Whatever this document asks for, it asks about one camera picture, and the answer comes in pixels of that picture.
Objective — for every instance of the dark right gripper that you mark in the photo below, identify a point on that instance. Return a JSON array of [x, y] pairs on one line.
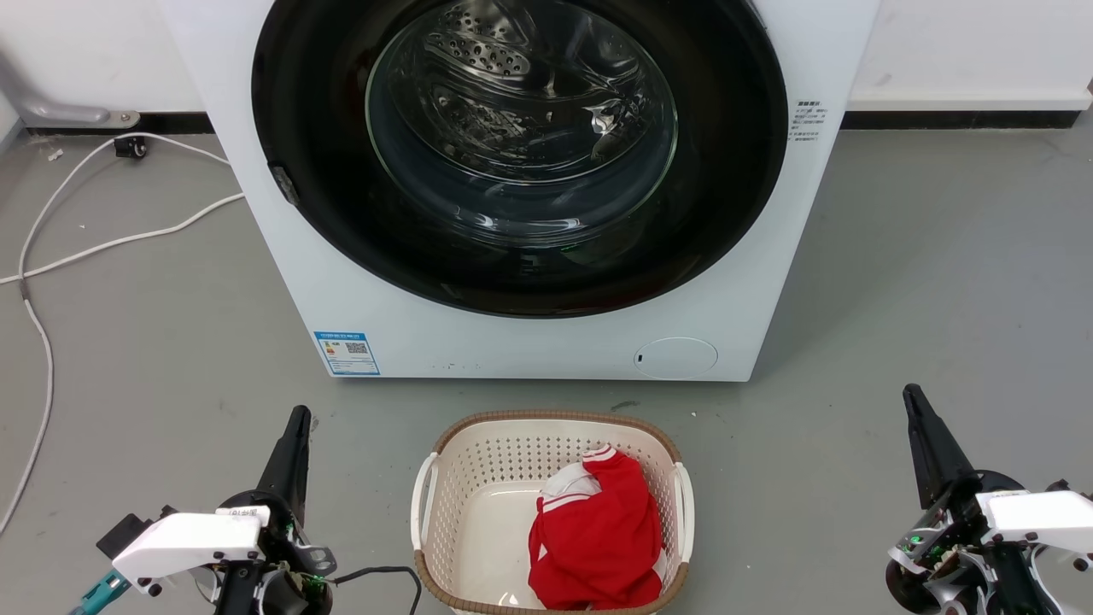
[[961, 530]]

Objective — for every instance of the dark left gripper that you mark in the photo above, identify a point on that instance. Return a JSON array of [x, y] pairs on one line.
[[286, 547]]

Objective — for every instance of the black round glass washer door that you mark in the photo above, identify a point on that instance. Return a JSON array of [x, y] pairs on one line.
[[324, 128]]

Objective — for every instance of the white front-load washing machine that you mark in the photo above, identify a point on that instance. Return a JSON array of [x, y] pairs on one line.
[[529, 350]]

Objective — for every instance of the blue energy label sticker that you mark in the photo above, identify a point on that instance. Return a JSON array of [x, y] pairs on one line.
[[347, 354]]

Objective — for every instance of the beige plastic laundry basket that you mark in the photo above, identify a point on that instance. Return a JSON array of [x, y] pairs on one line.
[[478, 478]]

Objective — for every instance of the round white filter cover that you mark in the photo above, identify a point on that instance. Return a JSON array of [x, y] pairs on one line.
[[676, 358]]

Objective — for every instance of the red and white garment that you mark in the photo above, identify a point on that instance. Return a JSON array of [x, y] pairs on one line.
[[598, 538]]

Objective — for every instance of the small black floor plug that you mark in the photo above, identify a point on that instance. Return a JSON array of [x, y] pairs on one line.
[[131, 147]]

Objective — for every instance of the small printed text sticker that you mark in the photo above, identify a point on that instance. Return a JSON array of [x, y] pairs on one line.
[[808, 120]]

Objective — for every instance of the stainless steel washer drum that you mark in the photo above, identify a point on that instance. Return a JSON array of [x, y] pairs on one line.
[[504, 60]]

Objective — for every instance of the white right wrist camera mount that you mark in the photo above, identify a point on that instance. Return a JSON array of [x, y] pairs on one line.
[[1042, 517]]

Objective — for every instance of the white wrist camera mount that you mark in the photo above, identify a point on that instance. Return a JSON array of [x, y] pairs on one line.
[[188, 542], [1042, 517]]

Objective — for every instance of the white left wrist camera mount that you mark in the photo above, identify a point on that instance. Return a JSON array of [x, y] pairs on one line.
[[188, 542]]

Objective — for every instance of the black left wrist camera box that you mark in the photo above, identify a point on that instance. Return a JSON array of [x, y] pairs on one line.
[[119, 534]]

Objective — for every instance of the grey wall pipe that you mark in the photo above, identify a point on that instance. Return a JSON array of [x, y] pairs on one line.
[[60, 111]]

